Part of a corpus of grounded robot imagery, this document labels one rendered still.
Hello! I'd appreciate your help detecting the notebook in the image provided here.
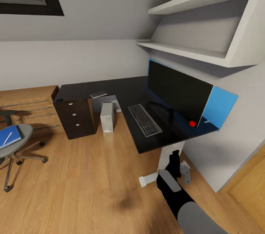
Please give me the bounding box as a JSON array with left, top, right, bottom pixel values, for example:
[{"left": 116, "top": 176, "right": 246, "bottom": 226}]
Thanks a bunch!
[{"left": 91, "top": 91, "right": 106, "bottom": 98}]

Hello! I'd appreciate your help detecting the swivel chair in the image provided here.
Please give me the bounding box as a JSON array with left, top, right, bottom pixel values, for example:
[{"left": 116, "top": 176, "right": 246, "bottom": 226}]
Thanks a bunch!
[{"left": 0, "top": 110, "right": 47, "bottom": 192}]

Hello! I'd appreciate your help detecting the monitor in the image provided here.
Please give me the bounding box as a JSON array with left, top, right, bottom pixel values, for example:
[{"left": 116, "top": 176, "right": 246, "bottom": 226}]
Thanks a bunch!
[{"left": 148, "top": 59, "right": 214, "bottom": 128}]

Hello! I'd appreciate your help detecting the keyboard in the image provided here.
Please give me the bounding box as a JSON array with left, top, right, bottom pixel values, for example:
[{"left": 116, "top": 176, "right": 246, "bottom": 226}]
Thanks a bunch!
[{"left": 128, "top": 104, "right": 163, "bottom": 137}]

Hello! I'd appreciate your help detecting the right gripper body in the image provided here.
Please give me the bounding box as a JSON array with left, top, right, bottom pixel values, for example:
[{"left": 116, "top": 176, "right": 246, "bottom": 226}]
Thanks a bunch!
[{"left": 167, "top": 154, "right": 182, "bottom": 178}]

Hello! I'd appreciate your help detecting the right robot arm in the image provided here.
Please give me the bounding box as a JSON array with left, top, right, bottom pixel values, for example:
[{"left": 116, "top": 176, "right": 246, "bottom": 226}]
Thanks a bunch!
[{"left": 156, "top": 150, "right": 229, "bottom": 234}]

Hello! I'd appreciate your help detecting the folder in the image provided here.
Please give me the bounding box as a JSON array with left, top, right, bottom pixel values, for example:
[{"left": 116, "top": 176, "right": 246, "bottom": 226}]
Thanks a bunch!
[{"left": 0, "top": 125, "right": 21, "bottom": 149}]

